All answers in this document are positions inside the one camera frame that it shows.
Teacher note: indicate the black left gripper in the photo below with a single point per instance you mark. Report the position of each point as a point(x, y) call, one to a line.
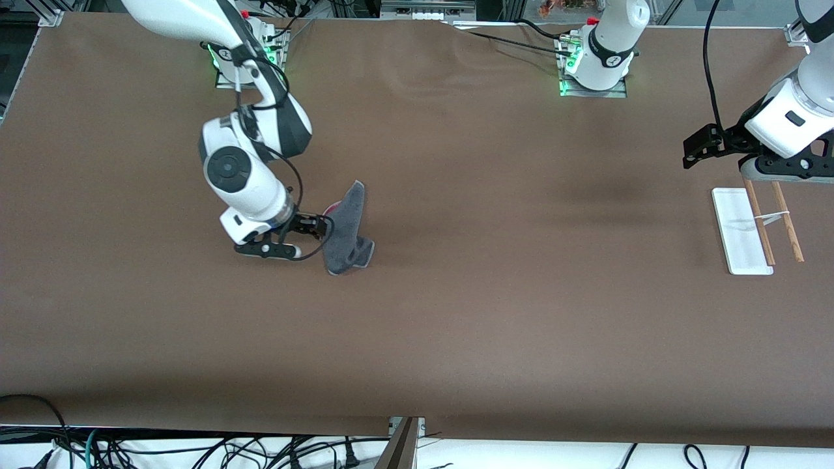
point(730, 137)

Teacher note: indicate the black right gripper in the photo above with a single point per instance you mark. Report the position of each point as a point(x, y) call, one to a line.
point(301, 224)

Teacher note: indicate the grey towel with pink underside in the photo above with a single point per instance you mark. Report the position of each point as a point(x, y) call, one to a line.
point(345, 234)

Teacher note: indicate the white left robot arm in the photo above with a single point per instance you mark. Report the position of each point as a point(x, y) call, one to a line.
point(606, 52)

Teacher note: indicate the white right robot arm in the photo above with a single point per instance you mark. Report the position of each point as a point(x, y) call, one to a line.
point(247, 176)

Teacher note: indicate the white rack cross tie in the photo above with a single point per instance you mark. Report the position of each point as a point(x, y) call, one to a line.
point(772, 217)

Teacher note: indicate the wooden chopsticks pair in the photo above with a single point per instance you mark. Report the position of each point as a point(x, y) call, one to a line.
point(761, 225)
point(788, 225)

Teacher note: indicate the orange object behind table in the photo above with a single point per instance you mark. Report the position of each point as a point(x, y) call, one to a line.
point(554, 8)

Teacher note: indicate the brown table leg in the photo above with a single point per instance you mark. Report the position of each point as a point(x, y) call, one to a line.
point(401, 449)

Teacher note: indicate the grey device with white connectors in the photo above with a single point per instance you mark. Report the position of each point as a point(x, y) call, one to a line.
point(430, 8)

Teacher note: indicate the white flat strip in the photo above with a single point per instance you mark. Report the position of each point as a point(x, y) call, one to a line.
point(488, 25)

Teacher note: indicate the white rack base plate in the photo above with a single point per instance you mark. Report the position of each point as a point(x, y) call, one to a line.
point(736, 231)

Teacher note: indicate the aluminium frame corner bracket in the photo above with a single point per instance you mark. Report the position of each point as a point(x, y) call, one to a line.
point(796, 34)
point(51, 17)

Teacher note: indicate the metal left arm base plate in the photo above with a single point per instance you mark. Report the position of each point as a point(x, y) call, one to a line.
point(567, 91)

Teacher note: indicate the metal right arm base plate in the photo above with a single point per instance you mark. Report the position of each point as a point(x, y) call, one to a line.
point(225, 81)

